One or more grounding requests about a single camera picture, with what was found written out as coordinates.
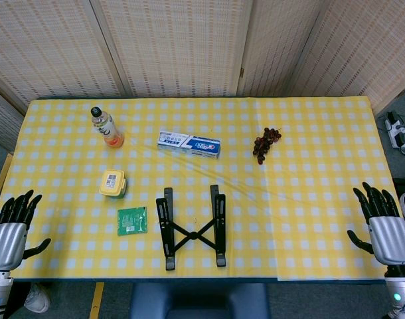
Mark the green container with yellow lid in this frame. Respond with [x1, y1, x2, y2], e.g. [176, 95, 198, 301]
[98, 169, 128, 199]

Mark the white power strip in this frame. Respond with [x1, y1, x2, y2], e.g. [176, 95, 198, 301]
[384, 112, 405, 150]

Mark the beige woven folding screen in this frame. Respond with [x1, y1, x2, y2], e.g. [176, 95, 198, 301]
[0, 0, 405, 116]

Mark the dark red grape bunch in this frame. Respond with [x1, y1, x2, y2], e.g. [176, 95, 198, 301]
[252, 127, 283, 165]

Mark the orange drink plastic bottle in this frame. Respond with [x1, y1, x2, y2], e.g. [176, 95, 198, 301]
[90, 106, 125, 149]

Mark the green foil sachet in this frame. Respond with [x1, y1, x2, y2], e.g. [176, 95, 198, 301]
[117, 206, 149, 237]

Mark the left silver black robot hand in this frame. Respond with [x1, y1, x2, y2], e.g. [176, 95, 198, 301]
[0, 189, 52, 272]

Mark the blue white toothpaste box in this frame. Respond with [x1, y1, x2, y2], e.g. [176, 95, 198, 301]
[157, 130, 222, 160]

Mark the dark blue seat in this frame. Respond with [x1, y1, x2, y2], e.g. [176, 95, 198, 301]
[129, 282, 272, 319]

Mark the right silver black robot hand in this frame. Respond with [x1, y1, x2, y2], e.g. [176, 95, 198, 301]
[347, 181, 405, 266]

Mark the yellow white checkered tablecloth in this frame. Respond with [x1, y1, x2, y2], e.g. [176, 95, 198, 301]
[0, 96, 405, 282]

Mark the black folding laptop stand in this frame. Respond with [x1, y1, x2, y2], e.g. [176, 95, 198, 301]
[155, 184, 227, 270]

